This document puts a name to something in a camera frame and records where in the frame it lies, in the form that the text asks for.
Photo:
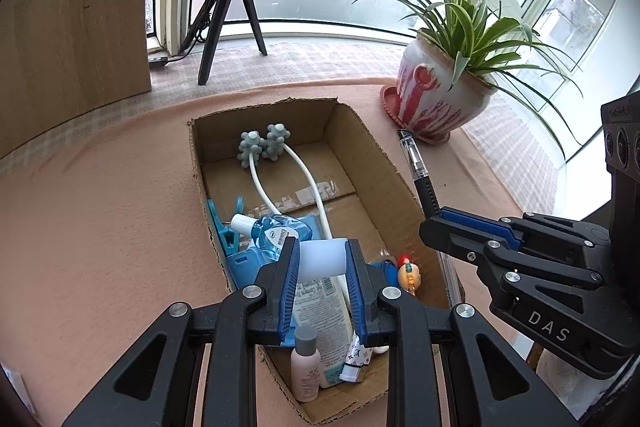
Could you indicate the pink bottle with grey cap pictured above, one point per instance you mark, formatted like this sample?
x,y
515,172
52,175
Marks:
x,y
306,367

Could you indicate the white translucent block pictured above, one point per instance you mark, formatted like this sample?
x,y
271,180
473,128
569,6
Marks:
x,y
322,259

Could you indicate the pink felt table cover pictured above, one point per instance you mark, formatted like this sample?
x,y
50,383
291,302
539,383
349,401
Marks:
x,y
100,232

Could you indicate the blue plastic clip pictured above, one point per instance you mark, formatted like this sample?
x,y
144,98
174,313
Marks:
x,y
222,227

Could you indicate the black tripod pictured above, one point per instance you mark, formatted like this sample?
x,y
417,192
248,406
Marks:
x,y
222,17

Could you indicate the cardboard box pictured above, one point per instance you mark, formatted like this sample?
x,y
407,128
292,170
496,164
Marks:
x,y
360,157

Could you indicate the person's right forearm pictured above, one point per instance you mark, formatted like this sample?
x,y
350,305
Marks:
x,y
560,387

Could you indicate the clear ballpoint pen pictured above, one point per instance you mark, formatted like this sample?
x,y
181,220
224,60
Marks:
x,y
422,187

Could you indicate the light wooden cabinet panel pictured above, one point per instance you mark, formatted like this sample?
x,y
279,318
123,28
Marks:
x,y
75,32

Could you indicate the blue round jar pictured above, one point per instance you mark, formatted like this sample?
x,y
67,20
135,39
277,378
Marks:
x,y
384,271

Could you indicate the small blue mouthwash bottle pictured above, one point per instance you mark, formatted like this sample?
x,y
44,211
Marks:
x,y
275,234

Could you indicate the red plant saucer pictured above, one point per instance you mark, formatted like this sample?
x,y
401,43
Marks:
x,y
390,104

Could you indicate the potted spider plant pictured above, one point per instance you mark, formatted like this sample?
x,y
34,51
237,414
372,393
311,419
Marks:
x,y
435,92

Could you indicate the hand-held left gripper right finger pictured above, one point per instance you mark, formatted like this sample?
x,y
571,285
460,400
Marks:
x,y
357,292

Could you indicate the blue phone stand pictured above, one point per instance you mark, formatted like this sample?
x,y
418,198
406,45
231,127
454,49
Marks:
x,y
245,267

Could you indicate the white massager with grey balls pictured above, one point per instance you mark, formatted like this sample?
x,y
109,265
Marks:
x,y
310,179

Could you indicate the white tube with blue cap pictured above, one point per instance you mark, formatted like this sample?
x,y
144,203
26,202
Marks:
x,y
320,317

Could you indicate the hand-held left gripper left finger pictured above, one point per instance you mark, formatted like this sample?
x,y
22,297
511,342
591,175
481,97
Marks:
x,y
287,292

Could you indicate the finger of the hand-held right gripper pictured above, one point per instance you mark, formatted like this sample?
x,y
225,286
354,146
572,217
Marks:
x,y
540,269
475,222

